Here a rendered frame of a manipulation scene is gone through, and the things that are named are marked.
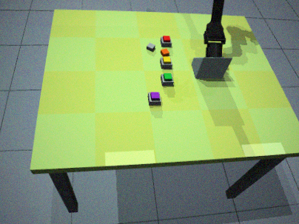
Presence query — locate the orange-brown block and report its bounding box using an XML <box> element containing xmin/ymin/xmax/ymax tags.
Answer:
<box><xmin>161</xmin><ymin>48</ymin><xmax>169</xmax><ymax>57</ymax></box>

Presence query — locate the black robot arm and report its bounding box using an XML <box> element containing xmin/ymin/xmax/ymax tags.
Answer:
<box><xmin>203</xmin><ymin>0</ymin><xmax>226</xmax><ymax>58</ymax></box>

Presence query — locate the green button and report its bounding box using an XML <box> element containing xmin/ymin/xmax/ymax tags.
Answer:
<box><xmin>161</xmin><ymin>73</ymin><xmax>174</xmax><ymax>86</ymax></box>

